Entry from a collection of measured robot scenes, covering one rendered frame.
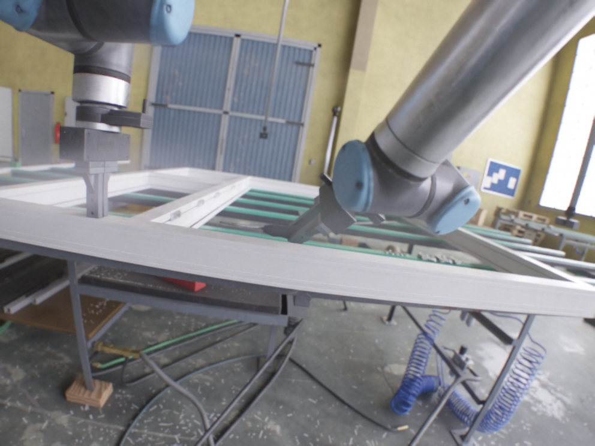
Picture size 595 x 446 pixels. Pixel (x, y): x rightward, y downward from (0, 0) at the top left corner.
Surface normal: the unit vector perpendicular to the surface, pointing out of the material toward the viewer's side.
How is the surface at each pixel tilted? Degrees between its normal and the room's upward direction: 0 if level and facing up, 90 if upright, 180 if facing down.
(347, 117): 90
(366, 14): 90
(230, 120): 90
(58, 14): 131
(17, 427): 0
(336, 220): 113
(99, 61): 90
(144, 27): 145
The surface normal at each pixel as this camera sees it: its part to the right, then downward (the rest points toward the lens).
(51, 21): -0.13, 0.90
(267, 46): 0.07, 0.26
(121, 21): -0.18, 0.96
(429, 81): -0.87, 0.11
